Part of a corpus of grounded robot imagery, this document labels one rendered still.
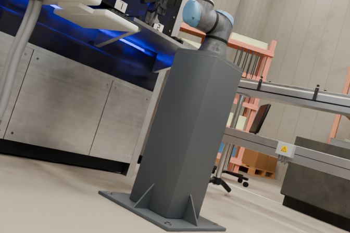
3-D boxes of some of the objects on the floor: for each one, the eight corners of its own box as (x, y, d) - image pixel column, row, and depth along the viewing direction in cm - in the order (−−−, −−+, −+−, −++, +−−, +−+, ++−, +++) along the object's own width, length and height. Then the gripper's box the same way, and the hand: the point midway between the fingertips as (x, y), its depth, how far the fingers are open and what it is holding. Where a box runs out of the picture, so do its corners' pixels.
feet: (189, 189, 303) (195, 171, 304) (225, 194, 339) (229, 179, 340) (197, 192, 297) (202, 175, 298) (233, 197, 334) (237, 181, 335)
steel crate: (392, 238, 410) (410, 172, 415) (360, 237, 336) (383, 157, 341) (314, 209, 469) (330, 151, 474) (273, 203, 395) (293, 134, 400)
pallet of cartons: (278, 181, 904) (288, 146, 909) (250, 174, 799) (261, 136, 804) (241, 168, 969) (250, 136, 974) (210, 160, 864) (221, 124, 869)
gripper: (172, -2, 236) (161, 31, 234) (160, -2, 243) (149, 30, 242) (162, -9, 229) (151, 26, 228) (150, -9, 237) (139, 25, 235)
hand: (147, 24), depth 233 cm, fingers closed
